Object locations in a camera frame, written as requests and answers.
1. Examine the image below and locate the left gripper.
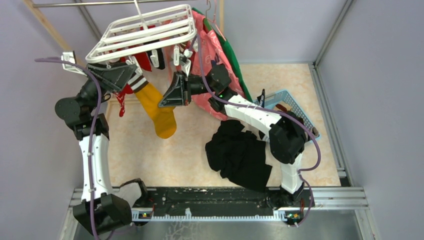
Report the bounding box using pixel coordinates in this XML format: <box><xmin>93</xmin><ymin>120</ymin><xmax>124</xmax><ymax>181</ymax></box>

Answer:
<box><xmin>76</xmin><ymin>60</ymin><xmax>137</xmax><ymax>115</ymax></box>

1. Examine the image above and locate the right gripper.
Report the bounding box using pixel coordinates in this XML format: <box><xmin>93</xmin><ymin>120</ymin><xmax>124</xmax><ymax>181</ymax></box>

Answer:
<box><xmin>157</xmin><ymin>71</ymin><xmax>216</xmax><ymax>109</ymax></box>

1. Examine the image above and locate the mustard yellow striped sock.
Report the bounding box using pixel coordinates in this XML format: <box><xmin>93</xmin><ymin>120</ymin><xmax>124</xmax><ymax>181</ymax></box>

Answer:
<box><xmin>127</xmin><ymin>74</ymin><xmax>177</xmax><ymax>139</ymax></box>

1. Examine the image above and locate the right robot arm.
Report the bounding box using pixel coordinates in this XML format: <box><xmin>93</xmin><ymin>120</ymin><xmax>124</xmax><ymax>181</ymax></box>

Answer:
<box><xmin>158</xmin><ymin>63</ymin><xmax>308</xmax><ymax>206</ymax></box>

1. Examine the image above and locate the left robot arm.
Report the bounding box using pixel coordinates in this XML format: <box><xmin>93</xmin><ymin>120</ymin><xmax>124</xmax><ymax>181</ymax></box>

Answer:
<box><xmin>55</xmin><ymin>63</ymin><xmax>150</xmax><ymax>239</ymax></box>

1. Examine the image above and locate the white plastic sock hanger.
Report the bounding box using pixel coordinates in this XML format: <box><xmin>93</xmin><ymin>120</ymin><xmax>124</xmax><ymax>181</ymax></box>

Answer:
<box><xmin>85</xmin><ymin>4</ymin><xmax>197</xmax><ymax>66</ymax></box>

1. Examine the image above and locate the green garment on hanger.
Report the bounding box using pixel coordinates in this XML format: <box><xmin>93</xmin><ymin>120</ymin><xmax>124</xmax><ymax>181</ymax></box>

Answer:
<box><xmin>192</xmin><ymin>7</ymin><xmax>252</xmax><ymax>101</ymax></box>

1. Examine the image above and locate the red patterned sock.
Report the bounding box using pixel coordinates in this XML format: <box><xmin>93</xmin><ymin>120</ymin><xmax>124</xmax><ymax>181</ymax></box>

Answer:
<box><xmin>114</xmin><ymin>84</ymin><xmax>134</xmax><ymax>117</ymax></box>

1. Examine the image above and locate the red sock rear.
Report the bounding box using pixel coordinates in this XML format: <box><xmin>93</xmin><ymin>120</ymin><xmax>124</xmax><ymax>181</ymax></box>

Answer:
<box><xmin>119</xmin><ymin>27</ymin><xmax>152</xmax><ymax>72</ymax></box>

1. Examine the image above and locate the pink printed shirt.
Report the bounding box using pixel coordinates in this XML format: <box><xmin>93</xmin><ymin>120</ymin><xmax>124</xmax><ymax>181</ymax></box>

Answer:
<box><xmin>186</xmin><ymin>30</ymin><xmax>253</xmax><ymax>121</ymax></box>

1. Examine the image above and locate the black cloth pile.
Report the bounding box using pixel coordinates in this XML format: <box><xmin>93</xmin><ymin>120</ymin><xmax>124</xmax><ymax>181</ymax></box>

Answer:
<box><xmin>205</xmin><ymin>119</ymin><xmax>272</xmax><ymax>192</ymax></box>

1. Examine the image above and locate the light blue plastic basket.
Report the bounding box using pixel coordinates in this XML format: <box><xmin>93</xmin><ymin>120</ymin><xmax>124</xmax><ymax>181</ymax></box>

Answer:
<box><xmin>254</xmin><ymin>89</ymin><xmax>321</xmax><ymax>140</ymax></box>

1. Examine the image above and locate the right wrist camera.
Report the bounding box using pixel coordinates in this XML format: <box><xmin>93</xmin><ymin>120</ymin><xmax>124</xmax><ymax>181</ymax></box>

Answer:
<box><xmin>172</xmin><ymin>44</ymin><xmax>194</xmax><ymax>67</ymax></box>

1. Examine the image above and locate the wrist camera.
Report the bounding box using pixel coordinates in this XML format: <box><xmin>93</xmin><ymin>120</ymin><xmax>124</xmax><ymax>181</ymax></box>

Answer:
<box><xmin>61</xmin><ymin>50</ymin><xmax>88</xmax><ymax>76</ymax></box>
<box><xmin>172</xmin><ymin>44</ymin><xmax>194</xmax><ymax>67</ymax></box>

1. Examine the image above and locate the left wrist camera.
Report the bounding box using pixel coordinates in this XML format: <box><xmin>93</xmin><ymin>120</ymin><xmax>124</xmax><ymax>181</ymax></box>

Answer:
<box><xmin>61</xmin><ymin>50</ymin><xmax>88</xmax><ymax>76</ymax></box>

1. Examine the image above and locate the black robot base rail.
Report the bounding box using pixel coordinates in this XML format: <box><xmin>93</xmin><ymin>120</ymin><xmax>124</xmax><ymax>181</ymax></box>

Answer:
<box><xmin>67</xmin><ymin>186</ymin><xmax>369</xmax><ymax>228</ymax></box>

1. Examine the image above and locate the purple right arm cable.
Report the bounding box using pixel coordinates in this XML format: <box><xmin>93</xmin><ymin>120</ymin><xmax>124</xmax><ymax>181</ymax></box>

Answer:
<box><xmin>190</xmin><ymin>33</ymin><xmax>322</xmax><ymax>229</ymax></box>

